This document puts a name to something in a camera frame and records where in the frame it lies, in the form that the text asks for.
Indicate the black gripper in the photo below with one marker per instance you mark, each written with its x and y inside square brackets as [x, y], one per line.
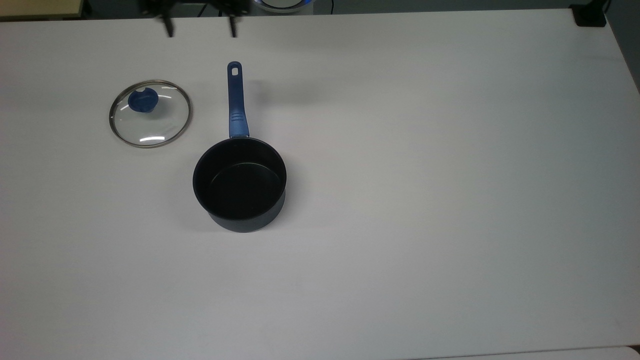
[200, 6]

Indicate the glass lid blue knob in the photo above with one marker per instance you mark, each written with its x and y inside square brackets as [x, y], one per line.
[150, 127]

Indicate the wooden board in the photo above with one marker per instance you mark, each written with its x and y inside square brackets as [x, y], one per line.
[40, 7]

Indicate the black table clamp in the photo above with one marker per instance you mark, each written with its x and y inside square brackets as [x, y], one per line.
[590, 16]

